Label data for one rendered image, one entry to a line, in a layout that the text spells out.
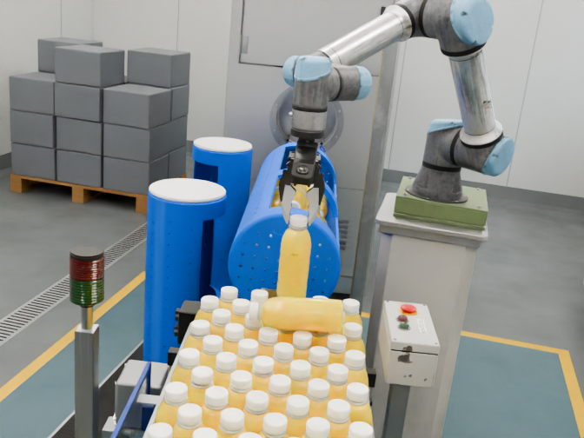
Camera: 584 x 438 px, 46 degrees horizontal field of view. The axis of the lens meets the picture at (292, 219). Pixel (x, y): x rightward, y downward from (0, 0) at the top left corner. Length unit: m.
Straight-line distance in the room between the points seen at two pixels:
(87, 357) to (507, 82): 5.86
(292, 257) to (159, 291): 1.12
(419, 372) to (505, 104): 5.56
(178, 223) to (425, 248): 0.88
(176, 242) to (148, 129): 2.96
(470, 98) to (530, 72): 5.01
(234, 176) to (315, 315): 1.89
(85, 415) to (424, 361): 0.69
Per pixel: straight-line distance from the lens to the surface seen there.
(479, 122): 1.94
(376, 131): 3.11
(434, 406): 2.28
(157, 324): 2.65
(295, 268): 1.54
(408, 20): 1.82
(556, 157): 7.03
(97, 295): 1.37
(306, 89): 1.46
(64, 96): 5.66
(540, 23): 6.87
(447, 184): 2.09
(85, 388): 1.47
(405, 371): 1.49
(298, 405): 1.22
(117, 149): 5.52
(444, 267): 2.08
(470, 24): 1.76
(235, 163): 3.24
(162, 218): 2.48
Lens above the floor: 1.75
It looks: 18 degrees down
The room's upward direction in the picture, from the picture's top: 6 degrees clockwise
